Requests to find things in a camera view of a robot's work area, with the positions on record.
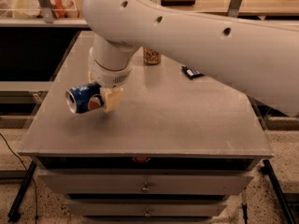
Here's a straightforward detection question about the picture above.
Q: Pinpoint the right metal shelf bracket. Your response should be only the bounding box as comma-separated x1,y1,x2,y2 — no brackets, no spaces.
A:
227,0,243,18

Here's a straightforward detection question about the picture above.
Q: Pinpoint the black floor cable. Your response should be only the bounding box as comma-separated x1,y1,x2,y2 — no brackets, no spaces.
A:
0,133,39,224

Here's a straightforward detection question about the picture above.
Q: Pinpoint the grey drawer cabinet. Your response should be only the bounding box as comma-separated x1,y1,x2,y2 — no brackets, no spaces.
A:
20,32,272,224

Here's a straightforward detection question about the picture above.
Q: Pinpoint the dark blue snack packet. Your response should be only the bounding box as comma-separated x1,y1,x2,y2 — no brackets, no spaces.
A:
181,66,204,80

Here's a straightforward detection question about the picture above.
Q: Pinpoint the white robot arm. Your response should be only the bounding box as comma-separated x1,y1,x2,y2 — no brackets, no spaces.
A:
82,0,299,117

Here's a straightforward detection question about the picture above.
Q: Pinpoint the orange white plastic bag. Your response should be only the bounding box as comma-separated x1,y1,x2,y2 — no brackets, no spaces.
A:
36,0,79,19

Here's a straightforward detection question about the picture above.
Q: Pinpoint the left metal shelf bracket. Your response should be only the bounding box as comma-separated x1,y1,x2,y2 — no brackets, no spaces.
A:
38,0,54,23

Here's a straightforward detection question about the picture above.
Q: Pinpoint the left black stand leg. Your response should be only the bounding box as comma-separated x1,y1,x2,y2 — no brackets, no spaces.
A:
7,161,36,224

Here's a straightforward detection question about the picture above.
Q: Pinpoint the metal shelf bracket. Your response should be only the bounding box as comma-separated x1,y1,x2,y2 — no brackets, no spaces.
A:
227,0,243,18
38,0,54,23

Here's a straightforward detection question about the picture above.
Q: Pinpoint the blue pepsi can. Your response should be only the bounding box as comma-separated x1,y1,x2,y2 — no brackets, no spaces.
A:
65,83,104,114

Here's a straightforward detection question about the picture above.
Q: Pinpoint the drawer metal knob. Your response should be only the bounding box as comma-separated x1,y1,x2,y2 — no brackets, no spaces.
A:
141,182,150,193
144,208,151,217

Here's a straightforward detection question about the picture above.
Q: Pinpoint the black stand leg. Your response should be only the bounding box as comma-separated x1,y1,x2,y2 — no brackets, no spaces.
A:
261,160,299,224
7,161,36,224

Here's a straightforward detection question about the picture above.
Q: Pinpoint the lower drawer metal knob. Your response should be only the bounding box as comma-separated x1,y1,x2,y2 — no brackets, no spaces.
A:
144,208,151,217

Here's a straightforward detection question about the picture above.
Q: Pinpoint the gold patterned drink can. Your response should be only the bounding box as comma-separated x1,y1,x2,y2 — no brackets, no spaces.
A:
143,48,161,65

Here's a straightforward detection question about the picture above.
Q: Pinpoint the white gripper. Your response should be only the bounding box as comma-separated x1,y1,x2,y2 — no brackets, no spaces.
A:
88,48,132,113

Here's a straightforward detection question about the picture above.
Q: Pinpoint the top drawer metal knob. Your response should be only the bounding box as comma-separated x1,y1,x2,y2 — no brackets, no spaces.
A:
141,182,150,193

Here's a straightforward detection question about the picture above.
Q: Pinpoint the right black stand leg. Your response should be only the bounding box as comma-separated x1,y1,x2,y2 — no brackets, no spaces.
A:
261,160,299,224

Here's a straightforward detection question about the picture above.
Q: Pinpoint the clear plastic bin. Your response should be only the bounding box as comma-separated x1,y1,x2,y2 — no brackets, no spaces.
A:
0,0,80,21

